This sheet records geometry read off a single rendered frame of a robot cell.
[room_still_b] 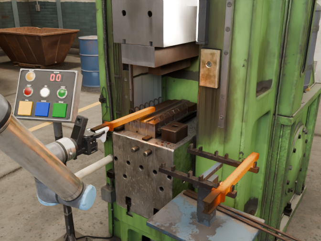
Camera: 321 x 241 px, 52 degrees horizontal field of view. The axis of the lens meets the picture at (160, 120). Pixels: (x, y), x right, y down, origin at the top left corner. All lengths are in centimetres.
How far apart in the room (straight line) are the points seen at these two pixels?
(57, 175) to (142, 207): 83
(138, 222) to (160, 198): 26
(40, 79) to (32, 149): 102
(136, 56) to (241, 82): 50
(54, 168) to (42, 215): 177
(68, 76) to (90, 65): 439
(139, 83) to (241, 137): 67
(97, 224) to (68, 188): 149
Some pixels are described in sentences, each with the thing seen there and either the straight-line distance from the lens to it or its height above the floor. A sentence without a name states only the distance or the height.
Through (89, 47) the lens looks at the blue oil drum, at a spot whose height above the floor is 73.
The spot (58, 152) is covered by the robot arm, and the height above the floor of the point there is 105.
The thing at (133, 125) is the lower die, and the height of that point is 95.
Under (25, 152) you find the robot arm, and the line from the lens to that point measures 95.
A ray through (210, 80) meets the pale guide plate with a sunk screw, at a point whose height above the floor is 122.
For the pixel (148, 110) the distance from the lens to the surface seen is 165.
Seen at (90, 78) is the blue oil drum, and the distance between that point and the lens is 631.
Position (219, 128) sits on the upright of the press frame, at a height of 99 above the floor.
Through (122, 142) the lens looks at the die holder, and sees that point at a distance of 171.
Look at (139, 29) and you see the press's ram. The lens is 156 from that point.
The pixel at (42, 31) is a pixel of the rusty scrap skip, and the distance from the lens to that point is 932.
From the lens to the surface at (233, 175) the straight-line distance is 122.
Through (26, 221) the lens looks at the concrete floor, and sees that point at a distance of 278.
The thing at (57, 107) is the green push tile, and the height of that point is 102.
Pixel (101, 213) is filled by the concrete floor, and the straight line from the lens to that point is 270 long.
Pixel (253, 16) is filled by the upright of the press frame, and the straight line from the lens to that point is 145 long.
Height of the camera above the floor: 157
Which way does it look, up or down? 20 degrees down
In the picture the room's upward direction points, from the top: straight up
